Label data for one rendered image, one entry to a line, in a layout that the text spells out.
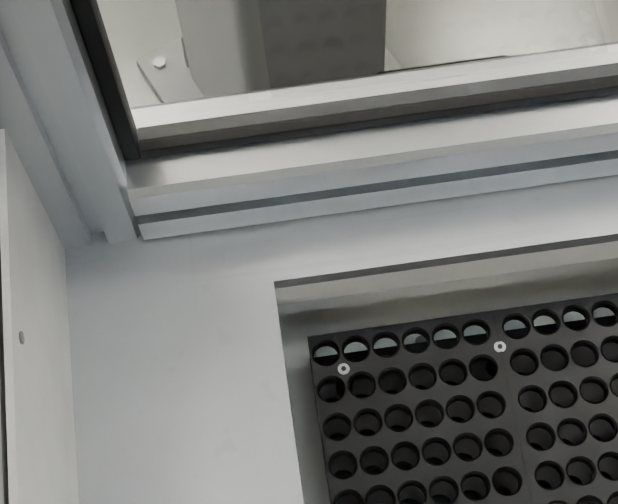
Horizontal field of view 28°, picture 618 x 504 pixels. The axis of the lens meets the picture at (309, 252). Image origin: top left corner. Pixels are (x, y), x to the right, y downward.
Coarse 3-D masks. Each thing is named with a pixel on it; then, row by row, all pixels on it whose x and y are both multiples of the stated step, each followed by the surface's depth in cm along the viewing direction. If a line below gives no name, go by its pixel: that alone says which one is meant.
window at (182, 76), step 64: (128, 0) 44; (192, 0) 44; (256, 0) 45; (320, 0) 45; (384, 0) 46; (448, 0) 46; (512, 0) 47; (576, 0) 47; (128, 64) 47; (192, 64) 48; (256, 64) 48; (320, 64) 49; (384, 64) 50; (448, 64) 50; (512, 64) 51; (576, 64) 51; (192, 128) 52; (256, 128) 53
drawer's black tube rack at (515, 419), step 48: (480, 336) 62; (576, 336) 58; (336, 384) 60; (384, 384) 61; (432, 384) 58; (480, 384) 58; (528, 384) 58; (576, 384) 57; (336, 432) 60; (384, 432) 57; (432, 432) 57; (480, 432) 57; (528, 432) 57; (576, 432) 59; (336, 480) 56; (384, 480) 56; (432, 480) 56; (480, 480) 59; (528, 480) 56; (576, 480) 59
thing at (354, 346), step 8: (512, 320) 64; (472, 328) 64; (480, 328) 64; (504, 328) 64; (512, 328) 64; (408, 336) 64; (416, 336) 64; (440, 336) 64; (448, 336) 64; (352, 344) 64; (360, 344) 64; (376, 344) 64; (384, 344) 64; (392, 344) 64; (320, 352) 64; (328, 352) 64; (336, 352) 64; (344, 352) 64
